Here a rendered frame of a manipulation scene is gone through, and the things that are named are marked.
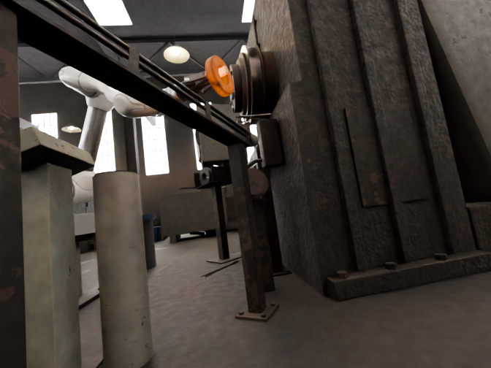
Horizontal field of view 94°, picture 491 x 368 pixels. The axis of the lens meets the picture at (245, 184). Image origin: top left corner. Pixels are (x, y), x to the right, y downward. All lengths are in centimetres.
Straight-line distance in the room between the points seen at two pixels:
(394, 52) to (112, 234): 133
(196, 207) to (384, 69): 307
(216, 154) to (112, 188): 342
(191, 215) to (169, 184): 802
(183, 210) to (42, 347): 308
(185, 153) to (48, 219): 1119
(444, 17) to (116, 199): 159
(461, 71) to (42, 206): 167
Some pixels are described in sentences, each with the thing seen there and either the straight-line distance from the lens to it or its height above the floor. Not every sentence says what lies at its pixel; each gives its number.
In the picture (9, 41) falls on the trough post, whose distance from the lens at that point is 48.
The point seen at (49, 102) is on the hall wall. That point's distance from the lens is 1484.
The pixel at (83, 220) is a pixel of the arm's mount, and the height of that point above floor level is 42.
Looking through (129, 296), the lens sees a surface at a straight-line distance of 73.
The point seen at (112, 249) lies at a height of 31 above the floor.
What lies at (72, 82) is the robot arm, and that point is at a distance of 154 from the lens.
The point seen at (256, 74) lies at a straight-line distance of 136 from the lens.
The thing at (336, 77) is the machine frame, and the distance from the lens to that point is 116.
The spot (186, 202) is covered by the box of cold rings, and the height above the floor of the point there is 59.
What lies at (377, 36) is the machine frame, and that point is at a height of 106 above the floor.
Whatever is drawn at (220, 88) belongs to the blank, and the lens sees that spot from 96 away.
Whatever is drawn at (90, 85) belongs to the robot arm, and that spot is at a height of 107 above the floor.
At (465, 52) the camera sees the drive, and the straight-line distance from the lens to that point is 159.
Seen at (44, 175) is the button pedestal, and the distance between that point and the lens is 76.
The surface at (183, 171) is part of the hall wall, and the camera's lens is 1165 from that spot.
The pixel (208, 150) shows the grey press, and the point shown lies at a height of 144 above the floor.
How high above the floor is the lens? 37
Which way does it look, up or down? 6 degrees up
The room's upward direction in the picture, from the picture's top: 8 degrees counter-clockwise
